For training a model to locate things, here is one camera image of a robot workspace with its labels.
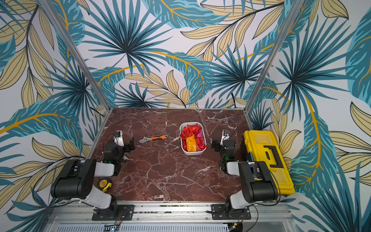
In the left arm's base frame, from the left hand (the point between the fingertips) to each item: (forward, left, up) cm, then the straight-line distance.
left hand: (126, 138), depth 92 cm
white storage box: (+14, -36, -2) cm, 39 cm away
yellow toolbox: (-9, -81, +10) cm, 82 cm away
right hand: (+2, -62, +1) cm, 62 cm away
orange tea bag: (-3, -42, 0) cm, 42 cm away
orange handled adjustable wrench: (+4, -10, -7) cm, 13 cm away
